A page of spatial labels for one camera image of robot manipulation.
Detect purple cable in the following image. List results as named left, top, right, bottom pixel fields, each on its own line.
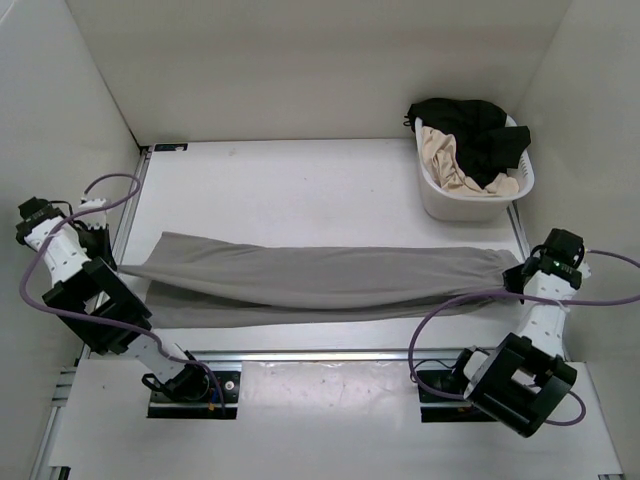
left=18, top=172, right=226, bottom=416
left=408, top=248, right=640, bottom=426

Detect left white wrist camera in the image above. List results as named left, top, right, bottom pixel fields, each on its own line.
left=76, top=198, right=110, bottom=230

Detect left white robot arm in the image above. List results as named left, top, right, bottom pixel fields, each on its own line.
left=16, top=197, right=220, bottom=403

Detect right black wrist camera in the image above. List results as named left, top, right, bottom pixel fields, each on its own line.
left=542, top=228, right=585, bottom=268

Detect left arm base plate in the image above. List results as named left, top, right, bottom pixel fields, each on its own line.
left=141, top=365, right=241, bottom=420

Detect aluminium table frame rail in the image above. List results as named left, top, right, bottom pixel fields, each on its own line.
left=43, top=140, right=622, bottom=479

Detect black garment in basket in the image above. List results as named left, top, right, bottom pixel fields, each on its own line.
left=404, top=98, right=531, bottom=187

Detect white laundry basket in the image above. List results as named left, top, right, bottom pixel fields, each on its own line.
left=414, top=118, right=535, bottom=222

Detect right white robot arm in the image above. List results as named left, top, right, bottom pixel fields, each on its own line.
left=449, top=260, right=591, bottom=438

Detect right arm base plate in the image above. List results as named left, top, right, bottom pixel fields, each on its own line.
left=409, top=367, right=516, bottom=422

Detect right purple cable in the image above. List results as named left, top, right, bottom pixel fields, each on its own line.
left=408, top=248, right=640, bottom=426

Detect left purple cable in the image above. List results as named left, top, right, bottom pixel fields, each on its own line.
left=18, top=172, right=226, bottom=416

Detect grey trousers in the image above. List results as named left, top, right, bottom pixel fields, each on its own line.
left=119, top=232, right=519, bottom=328

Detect beige garment in basket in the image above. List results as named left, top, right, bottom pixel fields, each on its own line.
left=420, top=126, right=519, bottom=197

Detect dark label sticker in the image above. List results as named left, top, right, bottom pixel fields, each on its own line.
left=153, top=143, right=188, bottom=152

